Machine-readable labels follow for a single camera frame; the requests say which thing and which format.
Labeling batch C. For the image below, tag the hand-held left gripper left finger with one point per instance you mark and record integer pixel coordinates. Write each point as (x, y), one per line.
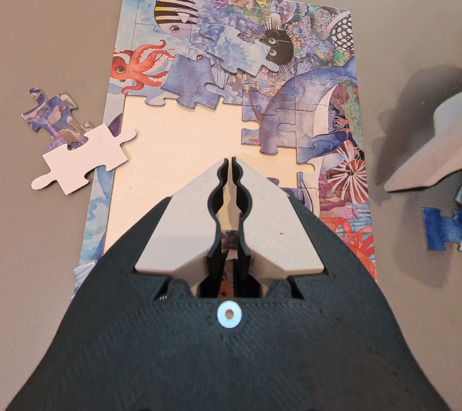
(173, 237)

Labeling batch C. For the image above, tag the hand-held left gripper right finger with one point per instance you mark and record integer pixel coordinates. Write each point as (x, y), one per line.
(285, 237)

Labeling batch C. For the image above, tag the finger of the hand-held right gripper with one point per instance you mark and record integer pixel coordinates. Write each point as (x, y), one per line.
(440, 158)

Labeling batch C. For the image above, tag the dark blue striped puzzle piece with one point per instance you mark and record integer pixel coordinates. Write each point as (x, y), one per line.
(442, 228)

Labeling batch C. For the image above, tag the sea animals jigsaw puzzle board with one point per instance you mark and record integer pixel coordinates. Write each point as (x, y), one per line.
(173, 136)

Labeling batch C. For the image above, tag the white puzzle piece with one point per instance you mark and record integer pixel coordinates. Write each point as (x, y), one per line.
(83, 158)

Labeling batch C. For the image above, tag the blue purple puzzle piece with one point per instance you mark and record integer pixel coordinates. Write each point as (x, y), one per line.
(191, 82)

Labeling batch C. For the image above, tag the purple coral puzzle piece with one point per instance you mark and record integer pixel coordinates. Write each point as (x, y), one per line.
(54, 118)

